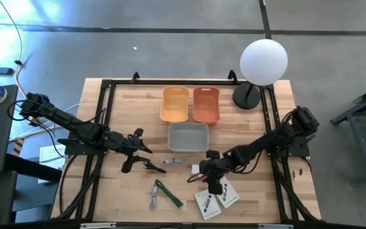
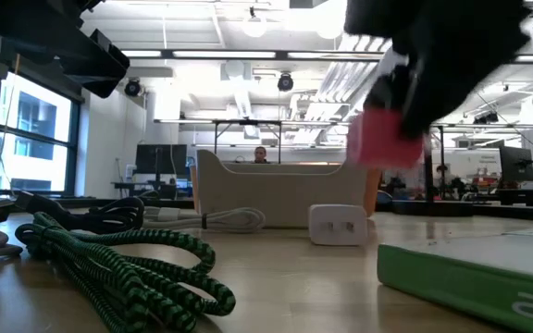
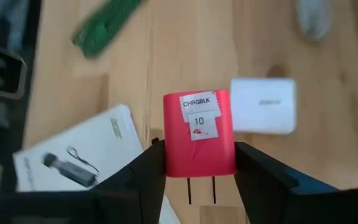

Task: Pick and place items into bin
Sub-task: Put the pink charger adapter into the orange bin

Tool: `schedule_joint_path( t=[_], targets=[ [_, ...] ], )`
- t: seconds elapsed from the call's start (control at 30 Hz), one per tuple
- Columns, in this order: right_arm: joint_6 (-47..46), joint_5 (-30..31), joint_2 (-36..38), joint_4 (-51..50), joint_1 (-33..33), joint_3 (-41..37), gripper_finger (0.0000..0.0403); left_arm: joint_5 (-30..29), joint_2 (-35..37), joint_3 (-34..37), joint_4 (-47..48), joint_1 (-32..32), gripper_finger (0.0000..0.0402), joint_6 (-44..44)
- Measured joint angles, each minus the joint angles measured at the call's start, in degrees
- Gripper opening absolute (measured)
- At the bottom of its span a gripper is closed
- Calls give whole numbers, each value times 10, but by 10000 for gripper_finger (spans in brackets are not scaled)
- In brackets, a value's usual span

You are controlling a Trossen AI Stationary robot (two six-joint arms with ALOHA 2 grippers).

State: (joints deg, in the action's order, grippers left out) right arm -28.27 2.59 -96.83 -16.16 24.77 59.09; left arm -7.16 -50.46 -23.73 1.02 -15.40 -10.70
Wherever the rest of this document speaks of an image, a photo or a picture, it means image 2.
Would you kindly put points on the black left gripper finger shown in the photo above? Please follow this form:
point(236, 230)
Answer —
point(111, 53)
point(100, 81)

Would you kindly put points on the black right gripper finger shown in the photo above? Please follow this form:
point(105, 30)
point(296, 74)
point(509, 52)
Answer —
point(426, 106)
point(391, 92)

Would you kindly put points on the small pink box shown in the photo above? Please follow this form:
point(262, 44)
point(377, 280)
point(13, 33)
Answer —
point(377, 143)

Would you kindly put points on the white plug adapter cube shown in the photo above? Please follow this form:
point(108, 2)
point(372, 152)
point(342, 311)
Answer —
point(336, 226)

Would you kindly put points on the white Acer box green edge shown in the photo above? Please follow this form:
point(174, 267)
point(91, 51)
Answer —
point(433, 273)

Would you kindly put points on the orange plastic bin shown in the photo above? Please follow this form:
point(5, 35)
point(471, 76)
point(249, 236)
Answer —
point(372, 189)

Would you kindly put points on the yellow plastic bin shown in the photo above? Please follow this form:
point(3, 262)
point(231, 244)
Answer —
point(194, 189)

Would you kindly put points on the grey plastic bin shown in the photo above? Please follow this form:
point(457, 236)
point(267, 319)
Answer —
point(271, 199)

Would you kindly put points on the black round ceiling speaker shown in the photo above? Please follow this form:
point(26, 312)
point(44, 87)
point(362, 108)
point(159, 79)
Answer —
point(132, 88)
point(285, 82)

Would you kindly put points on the black computer monitor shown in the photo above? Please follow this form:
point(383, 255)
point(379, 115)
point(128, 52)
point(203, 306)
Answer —
point(514, 164)
point(160, 159)

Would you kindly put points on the long ceiling light bar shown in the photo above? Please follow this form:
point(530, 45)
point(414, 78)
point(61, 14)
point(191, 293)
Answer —
point(225, 54)

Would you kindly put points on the dark office desk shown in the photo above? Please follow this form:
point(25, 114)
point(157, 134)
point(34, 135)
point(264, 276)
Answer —
point(155, 187)

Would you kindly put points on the person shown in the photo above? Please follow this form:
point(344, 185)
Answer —
point(261, 155)

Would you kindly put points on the white pendant ceiling lamp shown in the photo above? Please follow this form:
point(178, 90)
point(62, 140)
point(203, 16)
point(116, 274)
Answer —
point(254, 27)

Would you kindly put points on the dark window frame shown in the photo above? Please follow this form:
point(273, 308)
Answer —
point(74, 148)

